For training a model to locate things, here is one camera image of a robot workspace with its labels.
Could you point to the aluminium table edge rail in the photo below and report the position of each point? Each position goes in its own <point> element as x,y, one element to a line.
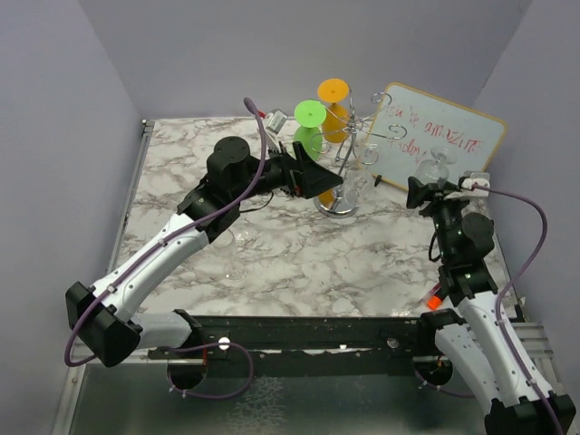
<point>147,131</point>

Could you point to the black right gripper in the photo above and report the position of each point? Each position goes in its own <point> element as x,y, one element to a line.
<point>420,192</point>

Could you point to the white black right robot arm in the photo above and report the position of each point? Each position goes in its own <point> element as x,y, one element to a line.
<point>475,334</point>

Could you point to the orange plastic wine glass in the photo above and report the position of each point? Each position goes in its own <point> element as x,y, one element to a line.
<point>332,92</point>

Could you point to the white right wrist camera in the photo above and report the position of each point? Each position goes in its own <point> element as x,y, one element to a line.
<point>474,185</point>

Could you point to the black front mounting bar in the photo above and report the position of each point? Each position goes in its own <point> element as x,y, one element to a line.
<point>308,346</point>

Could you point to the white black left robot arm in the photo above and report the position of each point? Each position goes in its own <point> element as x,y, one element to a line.
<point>104,314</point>

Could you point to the green plastic wine glass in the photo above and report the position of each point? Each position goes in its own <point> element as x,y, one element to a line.
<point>310,115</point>

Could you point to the red orange marker pen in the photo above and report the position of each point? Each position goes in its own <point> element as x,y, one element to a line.
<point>437,296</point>

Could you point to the yellow framed whiteboard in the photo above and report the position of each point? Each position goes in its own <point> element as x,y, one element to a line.
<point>432,121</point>

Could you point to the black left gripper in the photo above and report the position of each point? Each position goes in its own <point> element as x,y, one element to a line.
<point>314,178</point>

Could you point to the clear wine glass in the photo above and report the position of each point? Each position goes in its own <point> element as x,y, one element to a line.
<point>243,235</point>
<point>226,247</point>
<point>359,182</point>

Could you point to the chrome wine glass rack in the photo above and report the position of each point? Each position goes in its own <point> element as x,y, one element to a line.
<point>331,203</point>

